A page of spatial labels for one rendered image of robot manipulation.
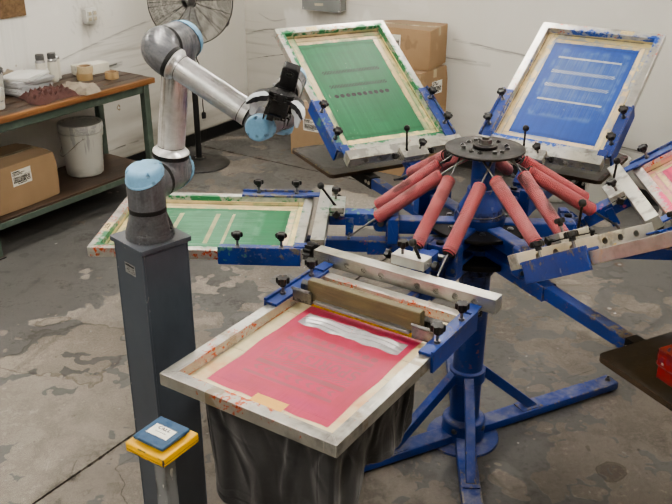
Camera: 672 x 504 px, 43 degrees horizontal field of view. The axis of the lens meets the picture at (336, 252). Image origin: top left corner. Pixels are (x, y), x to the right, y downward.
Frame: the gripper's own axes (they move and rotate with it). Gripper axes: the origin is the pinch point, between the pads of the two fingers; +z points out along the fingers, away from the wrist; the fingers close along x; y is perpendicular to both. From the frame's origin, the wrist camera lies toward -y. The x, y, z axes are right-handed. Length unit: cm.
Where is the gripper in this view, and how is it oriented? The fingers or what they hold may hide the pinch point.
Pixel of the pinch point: (274, 108)
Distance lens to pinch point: 220.8
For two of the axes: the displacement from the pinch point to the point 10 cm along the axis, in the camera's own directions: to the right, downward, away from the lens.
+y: -2.5, 8.4, 4.9
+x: -9.6, -2.7, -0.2
